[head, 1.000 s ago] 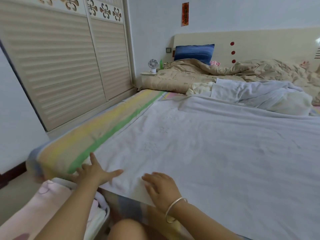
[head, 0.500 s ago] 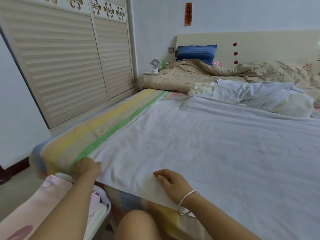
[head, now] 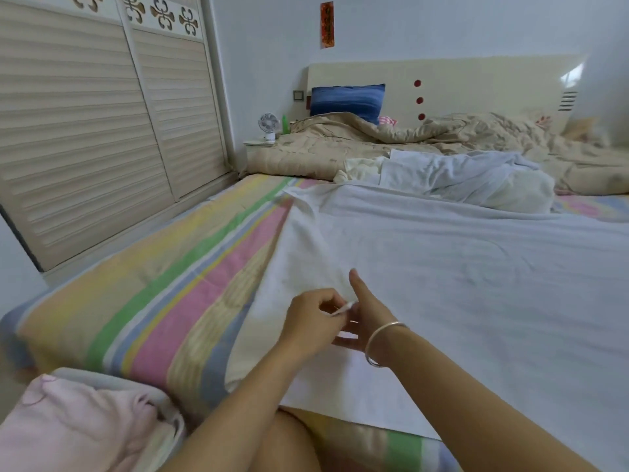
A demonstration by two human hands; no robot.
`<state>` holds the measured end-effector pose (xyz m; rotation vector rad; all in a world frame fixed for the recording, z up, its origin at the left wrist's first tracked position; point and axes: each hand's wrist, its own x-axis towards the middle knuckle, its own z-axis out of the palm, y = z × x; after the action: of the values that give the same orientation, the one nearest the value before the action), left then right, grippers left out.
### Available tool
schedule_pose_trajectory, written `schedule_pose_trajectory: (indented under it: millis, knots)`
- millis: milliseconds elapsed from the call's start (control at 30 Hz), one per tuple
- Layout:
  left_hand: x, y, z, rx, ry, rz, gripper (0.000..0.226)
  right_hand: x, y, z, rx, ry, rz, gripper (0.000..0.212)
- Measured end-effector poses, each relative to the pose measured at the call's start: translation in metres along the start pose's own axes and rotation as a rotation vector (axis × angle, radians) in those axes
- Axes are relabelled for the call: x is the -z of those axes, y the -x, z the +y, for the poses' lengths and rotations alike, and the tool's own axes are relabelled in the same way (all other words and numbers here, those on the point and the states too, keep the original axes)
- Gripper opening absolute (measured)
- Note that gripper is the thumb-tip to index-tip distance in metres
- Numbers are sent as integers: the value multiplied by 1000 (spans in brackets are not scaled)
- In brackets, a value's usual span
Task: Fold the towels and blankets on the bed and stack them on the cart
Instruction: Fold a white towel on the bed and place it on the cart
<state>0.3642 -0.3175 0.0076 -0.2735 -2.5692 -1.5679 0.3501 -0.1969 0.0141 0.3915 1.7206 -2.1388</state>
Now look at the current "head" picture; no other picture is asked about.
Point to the person's left hand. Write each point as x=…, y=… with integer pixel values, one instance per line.
x=310, y=324

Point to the person's right hand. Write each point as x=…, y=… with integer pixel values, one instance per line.
x=369, y=314

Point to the white towel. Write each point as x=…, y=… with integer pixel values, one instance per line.
x=472, y=280
x=452, y=172

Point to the cream fleece blanket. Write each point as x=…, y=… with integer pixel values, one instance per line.
x=526, y=196

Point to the person's right forearm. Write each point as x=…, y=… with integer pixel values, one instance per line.
x=472, y=408

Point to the person's left forearm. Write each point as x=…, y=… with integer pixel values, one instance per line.
x=236, y=418

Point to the striped pastel bed sheet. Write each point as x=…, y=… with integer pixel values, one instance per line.
x=147, y=290

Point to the beige quilt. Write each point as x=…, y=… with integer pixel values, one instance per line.
x=324, y=147

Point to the pink patterned pillow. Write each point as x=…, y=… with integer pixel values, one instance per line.
x=388, y=121

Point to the green bottle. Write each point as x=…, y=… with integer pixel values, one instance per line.
x=286, y=125

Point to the small white desk fan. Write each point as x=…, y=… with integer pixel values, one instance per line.
x=268, y=124

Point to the blue pillow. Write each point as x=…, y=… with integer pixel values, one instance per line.
x=346, y=101

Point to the white headboard with red dots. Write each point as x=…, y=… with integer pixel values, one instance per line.
x=472, y=88

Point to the cream plush toy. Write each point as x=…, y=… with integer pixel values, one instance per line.
x=585, y=130

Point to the red wall hanging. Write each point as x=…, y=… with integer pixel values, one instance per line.
x=326, y=24

